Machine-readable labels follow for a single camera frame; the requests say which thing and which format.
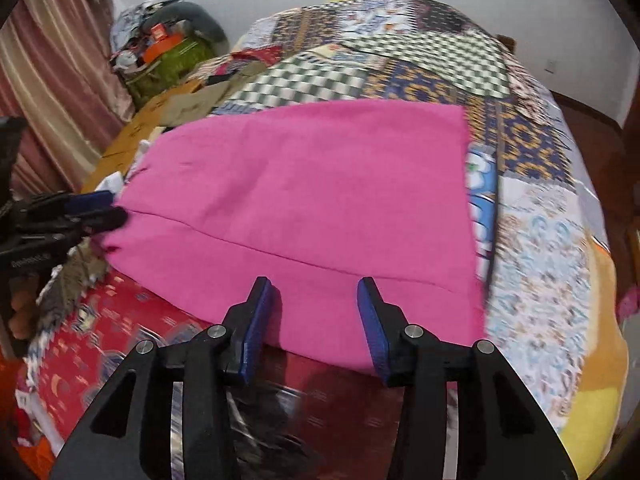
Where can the grey brown knit cloth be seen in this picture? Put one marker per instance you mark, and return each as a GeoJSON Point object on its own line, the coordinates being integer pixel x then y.
{"type": "Point", "coordinates": [67, 280]}

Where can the orange cloth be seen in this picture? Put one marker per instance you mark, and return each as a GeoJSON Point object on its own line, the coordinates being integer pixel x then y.
{"type": "Point", "coordinates": [35, 455]}

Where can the yellow fleece blanket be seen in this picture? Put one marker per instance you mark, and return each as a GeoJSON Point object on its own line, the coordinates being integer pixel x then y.
{"type": "Point", "coordinates": [600, 360]}

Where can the mustard bed sheet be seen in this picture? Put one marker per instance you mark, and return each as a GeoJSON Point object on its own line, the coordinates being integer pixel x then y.
{"type": "Point", "coordinates": [125, 135]}

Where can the striped pink curtain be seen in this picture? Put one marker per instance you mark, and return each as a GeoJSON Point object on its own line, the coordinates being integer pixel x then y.
{"type": "Point", "coordinates": [60, 60]}

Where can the wooden bed frame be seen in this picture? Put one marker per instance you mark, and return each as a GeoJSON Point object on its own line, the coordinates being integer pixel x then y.
{"type": "Point", "coordinates": [506, 42]}

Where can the green bag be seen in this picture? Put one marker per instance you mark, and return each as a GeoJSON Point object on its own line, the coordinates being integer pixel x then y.
{"type": "Point", "coordinates": [165, 67]}

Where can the white cloth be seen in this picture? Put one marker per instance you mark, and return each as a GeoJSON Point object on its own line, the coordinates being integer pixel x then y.
{"type": "Point", "coordinates": [111, 182]}

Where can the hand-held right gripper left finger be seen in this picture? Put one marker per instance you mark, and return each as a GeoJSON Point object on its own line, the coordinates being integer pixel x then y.
{"type": "Point", "coordinates": [256, 320]}

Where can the pink pants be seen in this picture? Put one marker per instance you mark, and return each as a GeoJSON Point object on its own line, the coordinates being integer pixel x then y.
{"type": "Point", "coordinates": [310, 200]}

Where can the khaki cloth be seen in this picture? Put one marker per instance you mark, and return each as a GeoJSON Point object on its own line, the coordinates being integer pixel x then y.
{"type": "Point", "coordinates": [200, 97]}

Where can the red printed cloth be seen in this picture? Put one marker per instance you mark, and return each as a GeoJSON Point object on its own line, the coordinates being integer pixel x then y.
{"type": "Point", "coordinates": [125, 310]}

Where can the person's left hand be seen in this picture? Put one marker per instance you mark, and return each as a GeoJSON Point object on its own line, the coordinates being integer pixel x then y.
{"type": "Point", "coordinates": [22, 310]}

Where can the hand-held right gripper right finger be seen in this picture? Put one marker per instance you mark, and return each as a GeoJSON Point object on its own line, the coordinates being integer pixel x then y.
{"type": "Point", "coordinates": [372, 325]}

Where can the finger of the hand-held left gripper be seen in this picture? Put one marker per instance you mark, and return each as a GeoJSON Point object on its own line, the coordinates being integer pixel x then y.
{"type": "Point", "coordinates": [107, 220]}
{"type": "Point", "coordinates": [95, 200]}

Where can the patchwork blanket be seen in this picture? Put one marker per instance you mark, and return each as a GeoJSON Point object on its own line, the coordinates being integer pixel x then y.
{"type": "Point", "coordinates": [525, 160]}

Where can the pile of clothes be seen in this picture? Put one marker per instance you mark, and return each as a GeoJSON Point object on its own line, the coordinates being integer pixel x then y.
{"type": "Point", "coordinates": [150, 20]}

